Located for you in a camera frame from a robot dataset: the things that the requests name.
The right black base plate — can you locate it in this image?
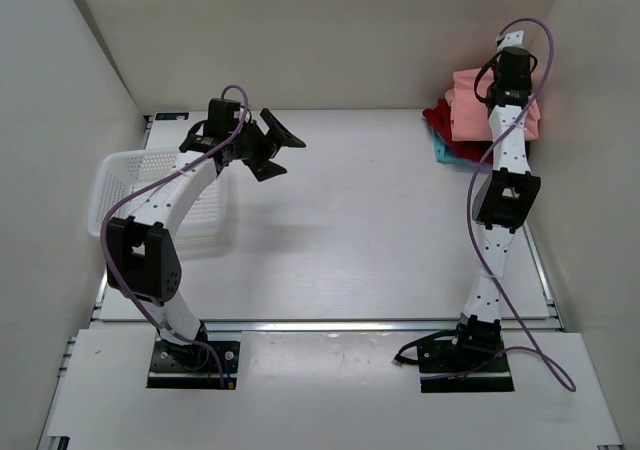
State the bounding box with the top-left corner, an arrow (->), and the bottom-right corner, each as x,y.
417,338 -> 515,394

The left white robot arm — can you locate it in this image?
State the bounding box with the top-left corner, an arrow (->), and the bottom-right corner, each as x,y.
100,97 -> 306,371

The pink t shirt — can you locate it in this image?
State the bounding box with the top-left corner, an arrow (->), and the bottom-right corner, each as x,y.
445,68 -> 541,142

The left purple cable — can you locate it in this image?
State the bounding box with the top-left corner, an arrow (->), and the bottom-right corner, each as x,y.
98,84 -> 251,389

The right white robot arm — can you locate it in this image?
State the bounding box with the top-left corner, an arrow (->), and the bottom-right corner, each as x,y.
394,31 -> 541,376

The aluminium rail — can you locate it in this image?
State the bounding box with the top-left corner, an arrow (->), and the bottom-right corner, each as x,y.
90,303 -> 564,333

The white plastic basket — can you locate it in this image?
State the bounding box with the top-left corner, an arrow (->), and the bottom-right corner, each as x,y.
87,148 -> 229,247

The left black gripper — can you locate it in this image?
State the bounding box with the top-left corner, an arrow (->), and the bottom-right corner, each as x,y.
232,107 -> 306,179

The red folded t shirt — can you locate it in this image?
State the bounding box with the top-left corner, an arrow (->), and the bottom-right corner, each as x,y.
422,98 -> 489,164

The teal folded t shirt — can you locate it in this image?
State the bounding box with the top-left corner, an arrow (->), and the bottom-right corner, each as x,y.
431,129 -> 475,167

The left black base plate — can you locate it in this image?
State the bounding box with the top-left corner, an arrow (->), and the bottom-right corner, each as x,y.
146,337 -> 241,391

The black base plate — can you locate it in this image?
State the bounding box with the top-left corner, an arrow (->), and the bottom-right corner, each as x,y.
146,337 -> 241,391
417,338 -> 515,394

